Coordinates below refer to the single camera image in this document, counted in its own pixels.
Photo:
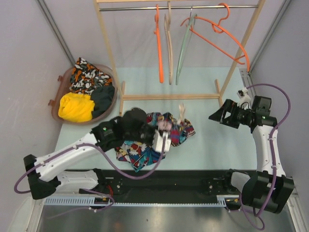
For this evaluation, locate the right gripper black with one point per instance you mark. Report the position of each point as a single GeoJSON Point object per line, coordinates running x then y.
{"type": "Point", "coordinates": [229, 105]}

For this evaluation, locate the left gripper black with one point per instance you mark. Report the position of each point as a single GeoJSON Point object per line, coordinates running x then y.
{"type": "Point", "coordinates": [153, 128]}

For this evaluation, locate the comic print shorts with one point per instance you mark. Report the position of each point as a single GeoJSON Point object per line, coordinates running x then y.
{"type": "Point", "coordinates": [170, 132]}

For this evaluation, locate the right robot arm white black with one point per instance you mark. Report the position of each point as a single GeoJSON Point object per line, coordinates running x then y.
{"type": "Point", "coordinates": [268, 188]}

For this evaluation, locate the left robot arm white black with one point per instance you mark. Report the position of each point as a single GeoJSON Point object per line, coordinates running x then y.
{"type": "Point", "coordinates": [48, 174]}

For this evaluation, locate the pale green hanger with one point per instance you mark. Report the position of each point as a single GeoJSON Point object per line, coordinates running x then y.
{"type": "Point", "coordinates": [184, 46]}

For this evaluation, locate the orange hanger left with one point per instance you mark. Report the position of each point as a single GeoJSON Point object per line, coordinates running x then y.
{"type": "Point", "coordinates": [159, 48]}

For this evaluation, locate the beige wooden hanger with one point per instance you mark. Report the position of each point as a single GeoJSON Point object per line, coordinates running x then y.
{"type": "Point", "coordinates": [167, 23]}

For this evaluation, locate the wooden clothes rack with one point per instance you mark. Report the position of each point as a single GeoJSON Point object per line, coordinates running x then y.
{"type": "Point", "coordinates": [217, 29]}

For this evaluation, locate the dark green garment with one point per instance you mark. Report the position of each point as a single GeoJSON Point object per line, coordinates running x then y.
{"type": "Point", "coordinates": [102, 97]}

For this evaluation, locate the yellow garment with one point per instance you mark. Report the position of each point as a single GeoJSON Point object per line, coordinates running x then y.
{"type": "Point", "coordinates": [76, 108]}

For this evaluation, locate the orange camouflage print garment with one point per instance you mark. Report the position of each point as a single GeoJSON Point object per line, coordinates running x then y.
{"type": "Point", "coordinates": [86, 78]}

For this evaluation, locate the metal hanging rod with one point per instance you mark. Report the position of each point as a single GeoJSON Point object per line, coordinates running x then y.
{"type": "Point", "coordinates": [175, 7]}

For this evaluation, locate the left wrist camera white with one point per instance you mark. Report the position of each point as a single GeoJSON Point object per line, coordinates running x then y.
{"type": "Point", "coordinates": [161, 139]}

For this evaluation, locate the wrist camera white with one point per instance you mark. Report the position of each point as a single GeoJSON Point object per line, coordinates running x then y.
{"type": "Point", "coordinates": [161, 139]}
{"type": "Point", "coordinates": [244, 98]}

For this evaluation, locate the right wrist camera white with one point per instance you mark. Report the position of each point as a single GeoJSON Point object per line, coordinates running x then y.
{"type": "Point", "coordinates": [244, 98]}

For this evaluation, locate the light blue cable duct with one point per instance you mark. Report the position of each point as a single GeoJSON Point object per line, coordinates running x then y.
{"type": "Point", "coordinates": [100, 202]}

